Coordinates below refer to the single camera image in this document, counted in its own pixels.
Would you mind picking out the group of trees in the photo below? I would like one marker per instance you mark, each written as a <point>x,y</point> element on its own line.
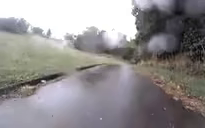
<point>90,40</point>

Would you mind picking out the wet dark asphalt path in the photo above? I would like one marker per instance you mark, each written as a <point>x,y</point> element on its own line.
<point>100,100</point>

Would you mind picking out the dark kerb edge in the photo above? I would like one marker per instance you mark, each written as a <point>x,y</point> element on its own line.
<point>30,81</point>

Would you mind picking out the grass slope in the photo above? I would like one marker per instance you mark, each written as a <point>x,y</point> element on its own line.
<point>26,55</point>

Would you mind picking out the grass and leaf verge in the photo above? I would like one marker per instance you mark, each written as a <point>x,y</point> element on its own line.
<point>186,81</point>

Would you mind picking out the dense dark trees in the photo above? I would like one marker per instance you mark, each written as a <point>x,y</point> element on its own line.
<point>193,33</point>

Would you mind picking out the distant tree line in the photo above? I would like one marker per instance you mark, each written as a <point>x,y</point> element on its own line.
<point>10,25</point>

